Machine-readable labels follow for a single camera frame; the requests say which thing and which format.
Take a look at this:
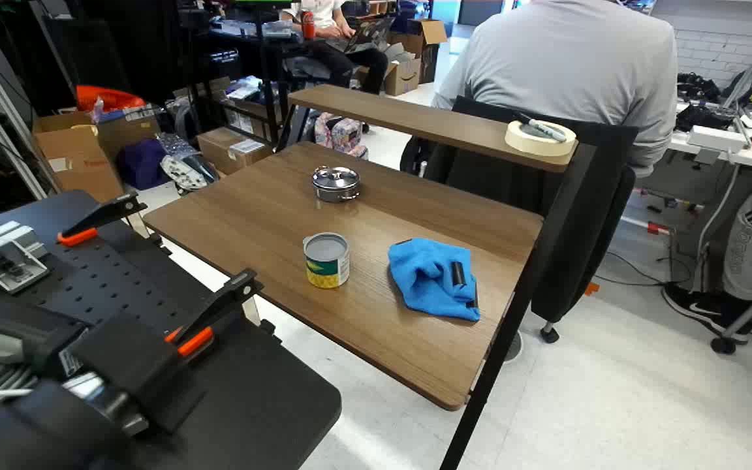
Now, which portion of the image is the yellow green tin can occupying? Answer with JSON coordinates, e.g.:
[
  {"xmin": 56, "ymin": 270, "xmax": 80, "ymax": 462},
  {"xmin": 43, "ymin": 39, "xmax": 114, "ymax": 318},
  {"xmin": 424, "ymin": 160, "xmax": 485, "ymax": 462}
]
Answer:
[{"xmin": 304, "ymin": 232, "xmax": 351, "ymax": 290}]

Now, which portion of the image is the small steel pot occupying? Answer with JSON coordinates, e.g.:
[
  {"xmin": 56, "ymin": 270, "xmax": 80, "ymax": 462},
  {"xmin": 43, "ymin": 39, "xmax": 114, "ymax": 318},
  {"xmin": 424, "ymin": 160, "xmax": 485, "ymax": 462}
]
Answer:
[{"xmin": 310, "ymin": 166, "xmax": 360, "ymax": 201}]

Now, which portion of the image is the wooden table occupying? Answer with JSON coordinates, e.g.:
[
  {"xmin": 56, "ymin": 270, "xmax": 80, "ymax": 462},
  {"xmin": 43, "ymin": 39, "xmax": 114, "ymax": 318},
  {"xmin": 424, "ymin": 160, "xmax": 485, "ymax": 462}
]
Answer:
[{"xmin": 140, "ymin": 142, "xmax": 546, "ymax": 470}]

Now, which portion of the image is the blue cloth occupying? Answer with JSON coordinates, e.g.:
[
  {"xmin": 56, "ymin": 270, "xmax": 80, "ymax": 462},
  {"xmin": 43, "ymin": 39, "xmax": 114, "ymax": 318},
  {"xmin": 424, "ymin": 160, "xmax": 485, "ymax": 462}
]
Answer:
[{"xmin": 388, "ymin": 237, "xmax": 480, "ymax": 324}]

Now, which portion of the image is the wooden raised shelf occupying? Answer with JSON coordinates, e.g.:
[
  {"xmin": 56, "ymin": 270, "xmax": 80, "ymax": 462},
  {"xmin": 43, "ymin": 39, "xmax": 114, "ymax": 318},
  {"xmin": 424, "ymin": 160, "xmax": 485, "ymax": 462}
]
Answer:
[{"xmin": 289, "ymin": 87, "xmax": 574, "ymax": 172}]

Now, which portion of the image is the roll of masking tape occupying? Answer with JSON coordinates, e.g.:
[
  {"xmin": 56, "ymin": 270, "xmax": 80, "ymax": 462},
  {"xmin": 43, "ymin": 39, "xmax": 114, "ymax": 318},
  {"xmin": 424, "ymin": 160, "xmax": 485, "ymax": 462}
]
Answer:
[{"xmin": 503, "ymin": 119, "xmax": 578, "ymax": 160}]

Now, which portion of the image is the black office chair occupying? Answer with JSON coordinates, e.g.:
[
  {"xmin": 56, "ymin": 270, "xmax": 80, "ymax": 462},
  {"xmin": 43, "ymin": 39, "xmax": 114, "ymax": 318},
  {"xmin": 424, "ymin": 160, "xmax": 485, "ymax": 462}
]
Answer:
[{"xmin": 399, "ymin": 96, "xmax": 638, "ymax": 342}]

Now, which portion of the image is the orange black clamp front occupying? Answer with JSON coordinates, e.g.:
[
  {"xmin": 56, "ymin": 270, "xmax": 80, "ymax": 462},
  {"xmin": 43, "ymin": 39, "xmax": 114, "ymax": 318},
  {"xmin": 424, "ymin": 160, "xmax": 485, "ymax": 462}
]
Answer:
[{"xmin": 164, "ymin": 270, "xmax": 262, "ymax": 365}]

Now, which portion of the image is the orange black clamp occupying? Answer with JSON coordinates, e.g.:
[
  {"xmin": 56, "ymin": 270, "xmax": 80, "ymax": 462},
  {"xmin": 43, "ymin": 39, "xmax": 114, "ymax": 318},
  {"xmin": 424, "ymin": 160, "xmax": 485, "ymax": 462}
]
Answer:
[
  {"xmin": 56, "ymin": 193, "xmax": 144, "ymax": 248},
  {"xmin": 164, "ymin": 270, "xmax": 262, "ymax": 365}
]

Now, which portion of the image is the person in grey shirt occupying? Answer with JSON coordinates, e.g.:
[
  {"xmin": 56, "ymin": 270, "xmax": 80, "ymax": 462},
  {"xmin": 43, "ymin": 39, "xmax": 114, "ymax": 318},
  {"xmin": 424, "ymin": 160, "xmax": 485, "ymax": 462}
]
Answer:
[{"xmin": 434, "ymin": 0, "xmax": 680, "ymax": 179}]

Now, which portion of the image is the orange black clamp rear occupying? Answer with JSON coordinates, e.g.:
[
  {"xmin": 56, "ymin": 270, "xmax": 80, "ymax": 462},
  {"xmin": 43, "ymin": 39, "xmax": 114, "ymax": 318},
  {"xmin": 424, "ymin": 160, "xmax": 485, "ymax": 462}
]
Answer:
[{"xmin": 56, "ymin": 193, "xmax": 144, "ymax": 248}]

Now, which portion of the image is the cardboard box left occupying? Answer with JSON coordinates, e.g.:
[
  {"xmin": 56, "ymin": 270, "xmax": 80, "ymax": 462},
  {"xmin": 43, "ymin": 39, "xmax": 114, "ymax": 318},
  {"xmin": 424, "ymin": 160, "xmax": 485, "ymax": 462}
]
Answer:
[{"xmin": 35, "ymin": 112, "xmax": 159, "ymax": 201}]

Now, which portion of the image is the white desk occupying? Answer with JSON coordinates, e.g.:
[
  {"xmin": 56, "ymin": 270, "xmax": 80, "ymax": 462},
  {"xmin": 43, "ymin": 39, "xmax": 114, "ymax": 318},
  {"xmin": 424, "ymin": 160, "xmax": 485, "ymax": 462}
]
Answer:
[{"xmin": 668, "ymin": 103, "xmax": 752, "ymax": 167}]

